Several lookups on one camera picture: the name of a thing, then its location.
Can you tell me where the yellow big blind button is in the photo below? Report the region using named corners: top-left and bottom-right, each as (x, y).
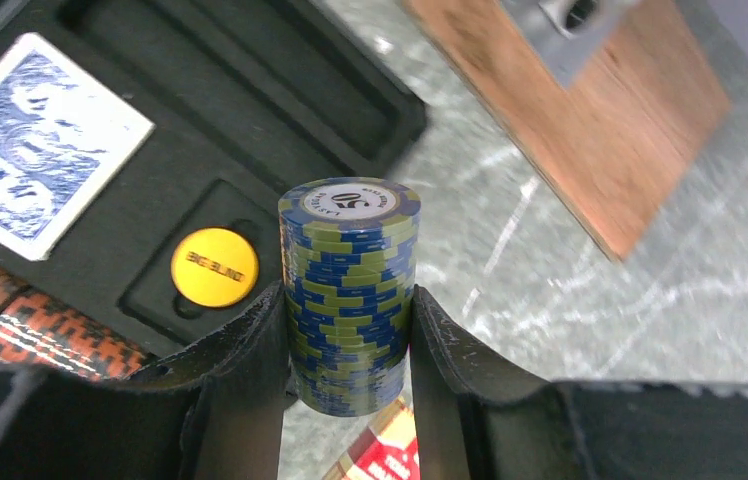
top-left (170, 227), bottom-right (260, 308)

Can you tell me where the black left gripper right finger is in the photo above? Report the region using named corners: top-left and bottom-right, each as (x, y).
top-left (410, 287), bottom-right (748, 479)

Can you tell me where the blue playing card deck box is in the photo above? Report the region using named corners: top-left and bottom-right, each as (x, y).
top-left (0, 32), bottom-right (155, 261)

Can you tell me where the brown orange chip stack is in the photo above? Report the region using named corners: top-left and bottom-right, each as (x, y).
top-left (0, 267), bottom-right (155, 380)

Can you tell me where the black poker set case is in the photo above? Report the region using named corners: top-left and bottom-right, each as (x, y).
top-left (0, 1), bottom-right (426, 356)

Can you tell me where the metal stand bracket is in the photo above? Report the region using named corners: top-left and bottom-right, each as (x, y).
top-left (501, 0), bottom-right (639, 88)

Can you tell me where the red Texas Holdem card box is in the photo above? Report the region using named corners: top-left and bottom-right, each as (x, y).
top-left (324, 397), bottom-right (421, 480)

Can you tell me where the wooden board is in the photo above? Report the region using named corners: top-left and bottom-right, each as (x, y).
top-left (406, 1), bottom-right (731, 260)

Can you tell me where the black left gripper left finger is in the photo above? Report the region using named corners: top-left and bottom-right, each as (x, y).
top-left (0, 283), bottom-right (289, 479)

